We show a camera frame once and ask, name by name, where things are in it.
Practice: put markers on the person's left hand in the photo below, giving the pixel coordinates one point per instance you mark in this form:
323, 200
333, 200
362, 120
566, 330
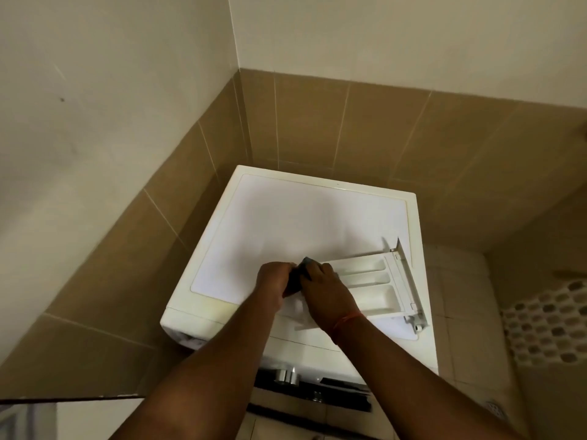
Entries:
270, 284

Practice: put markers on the person's right hand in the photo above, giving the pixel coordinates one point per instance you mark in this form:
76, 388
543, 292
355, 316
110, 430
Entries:
328, 297

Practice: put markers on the blue cloth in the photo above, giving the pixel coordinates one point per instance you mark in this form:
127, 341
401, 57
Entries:
296, 274

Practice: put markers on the white washing machine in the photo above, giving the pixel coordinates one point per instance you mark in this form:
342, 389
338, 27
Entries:
284, 215

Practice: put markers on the person's right forearm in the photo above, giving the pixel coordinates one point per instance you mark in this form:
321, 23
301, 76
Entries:
412, 389

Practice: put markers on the person's left forearm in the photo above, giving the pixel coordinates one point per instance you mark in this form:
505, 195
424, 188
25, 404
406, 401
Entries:
197, 389

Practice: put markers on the red thread wristband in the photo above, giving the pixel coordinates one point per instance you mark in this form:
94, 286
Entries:
346, 321

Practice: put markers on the round steel floor drain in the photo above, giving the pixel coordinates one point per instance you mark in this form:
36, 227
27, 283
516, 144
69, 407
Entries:
496, 407

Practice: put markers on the dark door frame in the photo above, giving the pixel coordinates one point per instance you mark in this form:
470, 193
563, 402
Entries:
69, 399

